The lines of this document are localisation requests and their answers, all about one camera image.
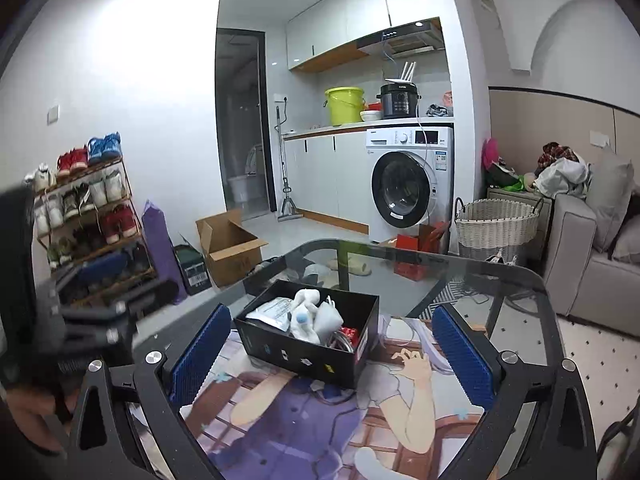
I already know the purple rolled mat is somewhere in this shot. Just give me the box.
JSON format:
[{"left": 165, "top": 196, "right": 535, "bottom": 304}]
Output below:
[{"left": 141, "top": 200, "right": 188, "bottom": 304}]

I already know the white medicine sachet packet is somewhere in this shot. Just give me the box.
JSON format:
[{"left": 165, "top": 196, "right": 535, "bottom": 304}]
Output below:
[{"left": 245, "top": 297, "right": 297, "bottom": 333}]

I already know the black open storage box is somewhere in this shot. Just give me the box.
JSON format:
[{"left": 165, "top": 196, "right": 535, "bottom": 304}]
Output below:
[{"left": 234, "top": 281, "right": 380, "bottom": 389}]

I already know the black rice cooker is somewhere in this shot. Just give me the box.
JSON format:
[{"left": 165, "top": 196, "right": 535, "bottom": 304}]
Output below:
[{"left": 376, "top": 82, "right": 420, "bottom": 119}]

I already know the red and white snack packet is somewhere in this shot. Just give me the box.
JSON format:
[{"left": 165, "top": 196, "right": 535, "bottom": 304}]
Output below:
[{"left": 340, "top": 326, "right": 359, "bottom": 347}]

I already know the white front-load washing machine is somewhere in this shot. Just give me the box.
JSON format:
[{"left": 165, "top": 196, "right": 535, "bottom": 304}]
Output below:
[{"left": 366, "top": 125, "right": 454, "bottom": 243}]

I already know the white plush toy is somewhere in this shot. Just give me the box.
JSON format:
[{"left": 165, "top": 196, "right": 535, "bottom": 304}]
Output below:
[{"left": 290, "top": 289, "right": 344, "bottom": 346}]

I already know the pile of clothes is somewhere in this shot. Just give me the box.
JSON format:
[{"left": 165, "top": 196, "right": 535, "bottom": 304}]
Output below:
[{"left": 534, "top": 141, "right": 591, "bottom": 200}]

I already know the wooden shoe rack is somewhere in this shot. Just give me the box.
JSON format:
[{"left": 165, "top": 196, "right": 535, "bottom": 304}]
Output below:
[{"left": 30, "top": 156, "right": 157, "bottom": 308}]

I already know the person's left hand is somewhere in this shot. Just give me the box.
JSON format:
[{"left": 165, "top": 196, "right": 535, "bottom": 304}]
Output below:
[{"left": 6, "top": 386, "right": 63, "bottom": 453}]

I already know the white wifi router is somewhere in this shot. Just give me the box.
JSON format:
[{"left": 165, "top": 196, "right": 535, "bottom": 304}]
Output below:
[{"left": 385, "top": 62, "right": 416, "bottom": 84}]

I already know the lime green bucket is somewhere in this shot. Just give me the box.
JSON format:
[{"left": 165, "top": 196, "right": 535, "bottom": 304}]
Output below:
[{"left": 324, "top": 87, "right": 364, "bottom": 126}]

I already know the mop with metal handle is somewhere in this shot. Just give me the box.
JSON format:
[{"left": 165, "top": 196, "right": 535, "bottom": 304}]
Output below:
[{"left": 274, "top": 96, "right": 303, "bottom": 222}]

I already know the white cable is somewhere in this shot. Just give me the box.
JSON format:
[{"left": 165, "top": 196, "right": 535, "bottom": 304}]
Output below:
[{"left": 326, "top": 328, "right": 357, "bottom": 356}]

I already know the red cardboard box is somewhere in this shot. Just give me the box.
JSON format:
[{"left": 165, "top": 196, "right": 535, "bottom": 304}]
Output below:
[{"left": 394, "top": 221, "right": 450, "bottom": 282}]

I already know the black digital scale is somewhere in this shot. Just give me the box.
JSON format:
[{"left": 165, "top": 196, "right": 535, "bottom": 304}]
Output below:
[{"left": 174, "top": 244, "right": 212, "bottom": 296}]

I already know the open cardboard box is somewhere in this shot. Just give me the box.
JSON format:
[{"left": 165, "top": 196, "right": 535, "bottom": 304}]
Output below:
[{"left": 195, "top": 209, "right": 268, "bottom": 288}]

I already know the grey sofa cushion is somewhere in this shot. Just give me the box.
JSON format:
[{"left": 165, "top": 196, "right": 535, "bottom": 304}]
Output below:
[{"left": 586, "top": 146, "right": 636, "bottom": 252}]

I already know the grey sofa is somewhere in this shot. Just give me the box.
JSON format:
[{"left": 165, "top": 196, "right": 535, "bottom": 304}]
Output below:
[{"left": 544, "top": 195, "right": 639, "bottom": 336}]

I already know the woven laundry basket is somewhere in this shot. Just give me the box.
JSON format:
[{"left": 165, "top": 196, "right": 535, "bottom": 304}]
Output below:
[{"left": 454, "top": 197, "right": 542, "bottom": 266}]

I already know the range hood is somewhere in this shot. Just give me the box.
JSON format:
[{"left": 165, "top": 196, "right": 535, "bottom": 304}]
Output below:
[{"left": 356, "top": 18, "right": 445, "bottom": 58}]

